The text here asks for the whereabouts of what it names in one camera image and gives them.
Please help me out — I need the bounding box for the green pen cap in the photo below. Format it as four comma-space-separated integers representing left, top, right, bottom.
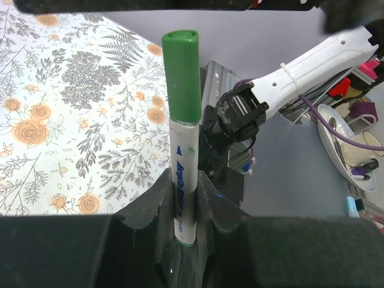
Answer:
161, 30, 202, 125

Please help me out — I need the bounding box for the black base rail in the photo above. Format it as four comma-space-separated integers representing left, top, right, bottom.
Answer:
199, 60, 251, 206

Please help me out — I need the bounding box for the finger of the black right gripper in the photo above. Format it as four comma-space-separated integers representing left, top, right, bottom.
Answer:
13, 0, 321, 14

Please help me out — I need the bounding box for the white marker pen green tip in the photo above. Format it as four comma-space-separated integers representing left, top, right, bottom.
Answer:
169, 120, 199, 247

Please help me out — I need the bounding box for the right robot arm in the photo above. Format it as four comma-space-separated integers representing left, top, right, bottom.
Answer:
16, 0, 383, 143

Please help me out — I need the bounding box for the floral tablecloth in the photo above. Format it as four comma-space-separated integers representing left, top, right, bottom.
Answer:
1, 1, 170, 216

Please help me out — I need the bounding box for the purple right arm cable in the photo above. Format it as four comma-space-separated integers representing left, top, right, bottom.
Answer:
233, 78, 384, 172

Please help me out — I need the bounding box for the white dish outside workspace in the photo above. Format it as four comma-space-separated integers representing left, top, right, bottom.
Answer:
317, 104, 378, 193

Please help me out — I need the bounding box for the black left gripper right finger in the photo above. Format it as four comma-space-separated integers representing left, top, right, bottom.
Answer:
197, 172, 383, 287

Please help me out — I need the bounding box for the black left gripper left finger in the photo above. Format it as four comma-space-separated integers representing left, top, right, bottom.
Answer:
1, 169, 173, 287

